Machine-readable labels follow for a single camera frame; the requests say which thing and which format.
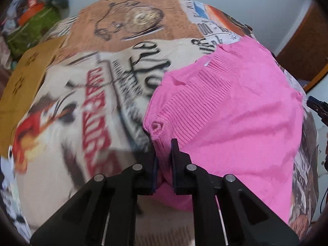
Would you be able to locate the pink knit cardigan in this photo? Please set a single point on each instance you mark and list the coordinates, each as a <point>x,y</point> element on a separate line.
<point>233,112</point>

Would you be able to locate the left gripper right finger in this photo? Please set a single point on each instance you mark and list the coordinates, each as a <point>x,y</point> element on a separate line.
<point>225,211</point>

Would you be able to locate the orange box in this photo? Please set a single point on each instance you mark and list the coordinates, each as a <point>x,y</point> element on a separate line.
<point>33,9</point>

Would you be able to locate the green fabric storage box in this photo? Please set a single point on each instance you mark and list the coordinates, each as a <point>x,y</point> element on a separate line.
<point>30,34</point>

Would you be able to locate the printed newspaper pattern bedspread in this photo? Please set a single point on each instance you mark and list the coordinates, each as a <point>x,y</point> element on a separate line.
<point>87,116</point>

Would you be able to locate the brown wooden door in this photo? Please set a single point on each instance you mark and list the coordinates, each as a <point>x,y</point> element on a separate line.
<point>305,55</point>

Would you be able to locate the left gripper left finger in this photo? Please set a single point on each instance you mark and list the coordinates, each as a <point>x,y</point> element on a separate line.
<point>103,211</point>

